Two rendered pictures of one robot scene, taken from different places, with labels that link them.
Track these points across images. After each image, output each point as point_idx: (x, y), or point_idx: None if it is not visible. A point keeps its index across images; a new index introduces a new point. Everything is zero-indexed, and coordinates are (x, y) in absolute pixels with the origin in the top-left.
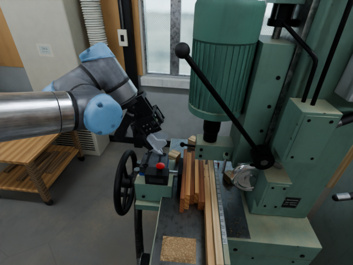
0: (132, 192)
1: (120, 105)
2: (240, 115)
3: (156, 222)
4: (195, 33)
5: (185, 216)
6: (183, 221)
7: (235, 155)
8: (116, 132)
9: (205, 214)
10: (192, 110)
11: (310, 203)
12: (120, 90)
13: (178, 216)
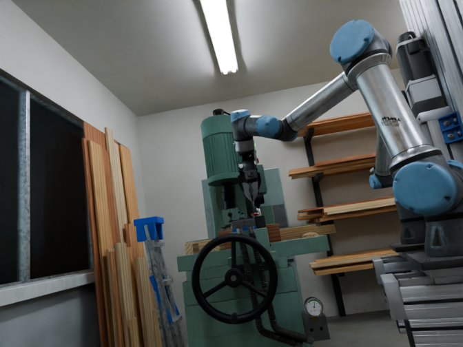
0: (229, 314)
1: (253, 149)
2: (233, 186)
3: (293, 239)
4: (224, 129)
5: (284, 240)
6: (289, 239)
7: (246, 211)
8: (254, 171)
9: (284, 231)
10: (235, 175)
11: None
12: (252, 138)
13: (284, 240)
